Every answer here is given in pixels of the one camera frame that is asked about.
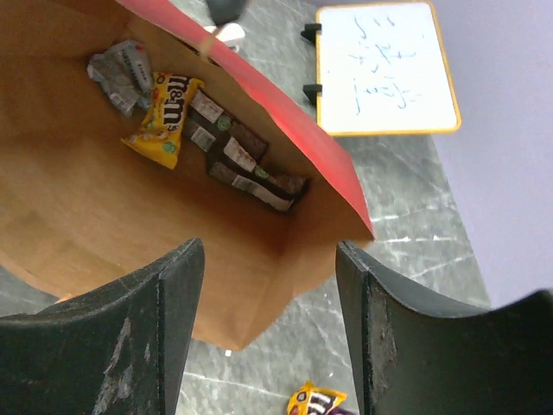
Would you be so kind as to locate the silver foil snack packet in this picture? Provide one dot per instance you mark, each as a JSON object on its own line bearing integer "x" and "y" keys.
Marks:
{"x": 124, "y": 73}

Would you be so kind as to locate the purple candy packet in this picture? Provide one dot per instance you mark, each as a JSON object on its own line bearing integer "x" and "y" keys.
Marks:
{"x": 340, "y": 411}

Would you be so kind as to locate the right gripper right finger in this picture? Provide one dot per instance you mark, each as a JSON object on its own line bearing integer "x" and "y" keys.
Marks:
{"x": 416, "y": 351}

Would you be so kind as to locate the red paper bag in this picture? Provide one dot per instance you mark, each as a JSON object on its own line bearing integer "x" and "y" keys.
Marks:
{"x": 79, "y": 208}

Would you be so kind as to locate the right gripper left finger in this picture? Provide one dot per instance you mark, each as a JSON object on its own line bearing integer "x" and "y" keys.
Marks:
{"x": 118, "y": 349}

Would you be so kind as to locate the yellow candy packet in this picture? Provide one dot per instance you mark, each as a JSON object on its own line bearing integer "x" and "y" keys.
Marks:
{"x": 159, "y": 135}
{"x": 310, "y": 399}

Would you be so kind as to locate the brown candy packet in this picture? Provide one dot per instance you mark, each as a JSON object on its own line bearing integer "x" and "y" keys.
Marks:
{"x": 215, "y": 130}
{"x": 280, "y": 192}

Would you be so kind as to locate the small whiteboard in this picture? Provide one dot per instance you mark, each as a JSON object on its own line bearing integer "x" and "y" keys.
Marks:
{"x": 381, "y": 69}

